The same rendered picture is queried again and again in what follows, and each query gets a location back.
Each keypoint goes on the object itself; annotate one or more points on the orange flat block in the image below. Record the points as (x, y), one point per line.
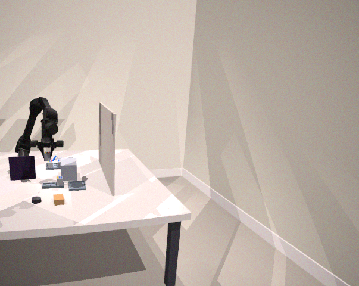
(59, 199)

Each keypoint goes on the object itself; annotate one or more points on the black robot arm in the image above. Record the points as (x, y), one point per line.
(49, 124)

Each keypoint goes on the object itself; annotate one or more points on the dark grey flat disc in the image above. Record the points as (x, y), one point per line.
(36, 200)

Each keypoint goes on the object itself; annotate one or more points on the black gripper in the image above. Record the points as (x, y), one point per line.
(58, 143)

